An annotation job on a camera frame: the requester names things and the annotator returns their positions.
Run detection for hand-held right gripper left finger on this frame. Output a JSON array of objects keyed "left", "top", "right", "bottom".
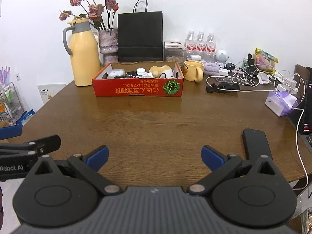
[{"left": 26, "top": 145, "right": 122, "bottom": 196}]

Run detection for purple tissue pack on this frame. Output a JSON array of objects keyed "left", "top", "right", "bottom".
[{"left": 265, "top": 91, "right": 298, "bottom": 117}]

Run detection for dried rose bouquet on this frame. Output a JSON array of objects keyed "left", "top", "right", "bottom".
[{"left": 59, "top": 0, "right": 119, "bottom": 31}]

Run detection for white power strip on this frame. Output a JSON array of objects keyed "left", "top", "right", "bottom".
[{"left": 275, "top": 78, "right": 299, "bottom": 93}]

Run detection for white charging cable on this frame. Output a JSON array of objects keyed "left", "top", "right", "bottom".
[{"left": 291, "top": 108, "right": 309, "bottom": 191}]

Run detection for white panel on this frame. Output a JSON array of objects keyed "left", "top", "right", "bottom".
[{"left": 38, "top": 83, "right": 67, "bottom": 105}]

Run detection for red cardboard box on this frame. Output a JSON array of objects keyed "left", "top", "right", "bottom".
[{"left": 92, "top": 62, "right": 184, "bottom": 97}]

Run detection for white tissue pack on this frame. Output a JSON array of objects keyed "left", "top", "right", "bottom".
[{"left": 107, "top": 69, "right": 126, "bottom": 78}]

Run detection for clear plastic container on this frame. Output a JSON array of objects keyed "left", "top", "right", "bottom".
[{"left": 164, "top": 47, "right": 185, "bottom": 63}]

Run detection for purple white vase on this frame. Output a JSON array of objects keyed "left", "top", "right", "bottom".
[{"left": 98, "top": 28, "right": 119, "bottom": 66}]

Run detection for metal rack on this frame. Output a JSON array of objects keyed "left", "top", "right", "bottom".
[{"left": 0, "top": 66, "right": 25, "bottom": 125}]

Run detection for black cloth strap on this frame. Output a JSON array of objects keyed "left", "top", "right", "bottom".
[{"left": 205, "top": 83, "right": 240, "bottom": 94}]

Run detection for yellow thermos jug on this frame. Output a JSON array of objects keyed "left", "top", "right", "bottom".
[{"left": 63, "top": 18, "right": 101, "bottom": 87}]

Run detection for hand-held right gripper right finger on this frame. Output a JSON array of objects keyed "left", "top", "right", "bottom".
[{"left": 187, "top": 145, "right": 284, "bottom": 195}]

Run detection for black paper bag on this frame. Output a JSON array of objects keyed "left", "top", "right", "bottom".
[{"left": 117, "top": 0, "right": 164, "bottom": 63}]

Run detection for yellow green snack packet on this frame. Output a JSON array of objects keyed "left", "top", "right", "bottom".
[{"left": 255, "top": 48, "right": 279, "bottom": 74}]

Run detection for white round robot toy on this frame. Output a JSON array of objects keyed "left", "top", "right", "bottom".
[{"left": 214, "top": 49, "right": 230, "bottom": 66}]

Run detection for purple headband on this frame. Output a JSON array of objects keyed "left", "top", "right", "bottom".
[{"left": 203, "top": 62, "right": 221, "bottom": 75}]

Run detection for yellow mug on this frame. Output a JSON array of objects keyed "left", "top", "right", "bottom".
[{"left": 183, "top": 60, "right": 205, "bottom": 82}]

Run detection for dark small bottle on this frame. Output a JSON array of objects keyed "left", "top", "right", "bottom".
[{"left": 244, "top": 54, "right": 255, "bottom": 69}]

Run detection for clear water bottle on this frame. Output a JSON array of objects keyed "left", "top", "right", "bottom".
[
  {"left": 185, "top": 30, "right": 197, "bottom": 55},
  {"left": 196, "top": 31, "right": 207, "bottom": 56},
  {"left": 206, "top": 32, "right": 217, "bottom": 56}
]

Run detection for yellow plush toy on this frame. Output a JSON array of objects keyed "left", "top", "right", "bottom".
[{"left": 149, "top": 65, "right": 174, "bottom": 78}]

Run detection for flat white box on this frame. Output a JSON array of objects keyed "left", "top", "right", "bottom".
[{"left": 164, "top": 41, "right": 185, "bottom": 49}]

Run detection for blue white bags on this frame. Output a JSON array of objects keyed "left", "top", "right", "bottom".
[{"left": 16, "top": 111, "right": 36, "bottom": 127}]

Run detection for tangled white cables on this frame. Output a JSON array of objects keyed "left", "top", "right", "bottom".
[{"left": 207, "top": 63, "right": 308, "bottom": 95}]

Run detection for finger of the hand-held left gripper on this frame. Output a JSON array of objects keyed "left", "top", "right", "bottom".
[
  {"left": 0, "top": 135, "right": 61, "bottom": 162},
  {"left": 0, "top": 125, "right": 23, "bottom": 140}
]

